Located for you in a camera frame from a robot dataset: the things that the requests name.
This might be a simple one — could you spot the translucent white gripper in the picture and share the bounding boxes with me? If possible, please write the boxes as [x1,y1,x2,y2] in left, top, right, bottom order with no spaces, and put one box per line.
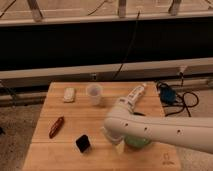
[101,128,125,155]

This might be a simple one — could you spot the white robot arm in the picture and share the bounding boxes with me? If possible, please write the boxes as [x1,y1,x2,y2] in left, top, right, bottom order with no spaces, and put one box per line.
[103,97,213,154]

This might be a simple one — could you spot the black eraser block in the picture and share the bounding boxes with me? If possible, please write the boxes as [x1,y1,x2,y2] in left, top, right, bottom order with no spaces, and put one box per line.
[76,135,90,153]

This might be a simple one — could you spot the green round plate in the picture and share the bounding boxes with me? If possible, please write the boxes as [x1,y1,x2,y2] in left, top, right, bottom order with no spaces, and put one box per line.
[124,135,151,149]

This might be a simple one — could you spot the wooden board table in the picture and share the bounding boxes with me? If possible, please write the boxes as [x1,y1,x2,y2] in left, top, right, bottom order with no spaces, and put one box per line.
[22,82,181,171]

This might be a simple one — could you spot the white plastic bottle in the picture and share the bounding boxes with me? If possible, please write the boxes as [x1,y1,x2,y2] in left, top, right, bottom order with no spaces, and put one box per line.
[127,83,147,108]

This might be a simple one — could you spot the clear plastic cup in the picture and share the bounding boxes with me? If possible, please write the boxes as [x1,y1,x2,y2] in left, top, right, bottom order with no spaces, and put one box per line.
[86,84,102,105]

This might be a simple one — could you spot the brown oblong case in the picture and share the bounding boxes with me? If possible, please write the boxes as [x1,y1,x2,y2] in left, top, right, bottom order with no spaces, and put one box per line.
[49,117,64,139]

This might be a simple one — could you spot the blue device on floor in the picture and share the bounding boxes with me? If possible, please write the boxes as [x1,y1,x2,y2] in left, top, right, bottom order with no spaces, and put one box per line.
[160,87,176,104]

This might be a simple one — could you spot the black floor cable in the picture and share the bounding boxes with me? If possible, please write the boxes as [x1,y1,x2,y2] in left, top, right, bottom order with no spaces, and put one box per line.
[155,71,200,118]

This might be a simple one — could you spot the black hanging cable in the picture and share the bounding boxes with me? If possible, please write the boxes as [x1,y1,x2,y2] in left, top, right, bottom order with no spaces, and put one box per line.
[111,11,141,81]

